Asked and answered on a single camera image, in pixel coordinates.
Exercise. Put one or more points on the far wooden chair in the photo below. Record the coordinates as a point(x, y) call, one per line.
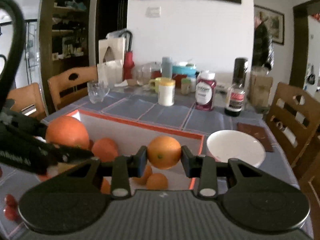
point(293, 119)

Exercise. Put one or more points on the teal bowl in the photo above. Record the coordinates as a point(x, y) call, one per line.
point(188, 70)

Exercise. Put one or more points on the white ceramic bowl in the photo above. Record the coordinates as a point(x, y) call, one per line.
point(228, 144)

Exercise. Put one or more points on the red vitamin bottle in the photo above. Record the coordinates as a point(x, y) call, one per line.
point(205, 90)

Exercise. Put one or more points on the blue plaid tablecloth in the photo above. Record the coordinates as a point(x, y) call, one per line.
point(143, 109)

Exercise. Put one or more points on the left side wooden chair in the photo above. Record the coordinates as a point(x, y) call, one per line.
point(71, 85)

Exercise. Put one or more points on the clear glass cup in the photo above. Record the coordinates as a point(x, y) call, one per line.
point(97, 91)

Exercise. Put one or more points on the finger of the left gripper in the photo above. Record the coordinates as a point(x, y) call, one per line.
point(70, 152)

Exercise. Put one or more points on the dark supplement bottle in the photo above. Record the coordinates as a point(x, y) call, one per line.
point(235, 99)

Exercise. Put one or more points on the grey blue tumbler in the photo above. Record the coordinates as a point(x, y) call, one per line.
point(166, 67)

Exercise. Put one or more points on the black thermos bottle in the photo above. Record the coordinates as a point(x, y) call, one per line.
point(239, 74)

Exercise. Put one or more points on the wooden chair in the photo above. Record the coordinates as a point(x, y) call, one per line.
point(293, 119)
point(71, 85)

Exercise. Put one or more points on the brown wallet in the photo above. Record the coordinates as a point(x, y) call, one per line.
point(258, 133)

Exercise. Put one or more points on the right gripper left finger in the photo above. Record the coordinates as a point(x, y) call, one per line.
point(78, 197)

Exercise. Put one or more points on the yellow lid white jar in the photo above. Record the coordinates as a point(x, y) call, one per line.
point(166, 91)

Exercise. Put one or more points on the red tomato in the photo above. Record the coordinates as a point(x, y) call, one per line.
point(10, 210)

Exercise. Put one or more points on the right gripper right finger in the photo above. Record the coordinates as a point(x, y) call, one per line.
point(248, 196)

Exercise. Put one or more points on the white paper bag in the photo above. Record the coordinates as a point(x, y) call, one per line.
point(111, 52)

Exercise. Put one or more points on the large orange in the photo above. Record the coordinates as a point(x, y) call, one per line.
point(67, 131)

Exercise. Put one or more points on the red umbrella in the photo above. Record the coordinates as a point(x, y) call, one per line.
point(128, 58)

